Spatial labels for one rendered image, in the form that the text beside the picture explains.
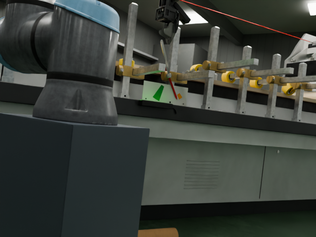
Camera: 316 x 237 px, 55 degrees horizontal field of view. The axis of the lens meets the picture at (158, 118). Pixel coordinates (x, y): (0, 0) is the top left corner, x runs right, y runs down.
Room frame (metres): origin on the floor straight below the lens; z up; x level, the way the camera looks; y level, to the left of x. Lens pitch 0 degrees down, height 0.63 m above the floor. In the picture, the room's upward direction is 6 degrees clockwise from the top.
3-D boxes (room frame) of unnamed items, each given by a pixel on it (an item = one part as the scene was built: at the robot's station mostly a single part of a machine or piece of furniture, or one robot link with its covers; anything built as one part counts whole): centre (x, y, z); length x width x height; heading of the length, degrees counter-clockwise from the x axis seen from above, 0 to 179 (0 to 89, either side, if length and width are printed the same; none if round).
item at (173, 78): (1.63, -0.06, 0.84); 0.14 x 0.06 x 0.05; 117
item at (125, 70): (1.51, 0.16, 0.83); 0.14 x 0.06 x 0.05; 117
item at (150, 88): (1.58, -0.03, 0.75); 0.26 x 0.01 x 0.10; 117
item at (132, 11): (1.50, 0.18, 0.92); 0.04 x 0.04 x 0.48; 27
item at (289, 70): (1.81, -0.55, 0.95); 0.50 x 0.04 x 0.04; 27
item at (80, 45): (0.72, 0.20, 0.79); 0.17 x 0.15 x 0.18; 60
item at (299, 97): (2.07, -0.93, 0.86); 0.04 x 0.04 x 0.48; 27
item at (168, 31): (1.37, 0.00, 1.01); 0.06 x 0.03 x 0.09; 126
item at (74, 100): (0.71, 0.19, 0.65); 0.19 x 0.19 x 0.10
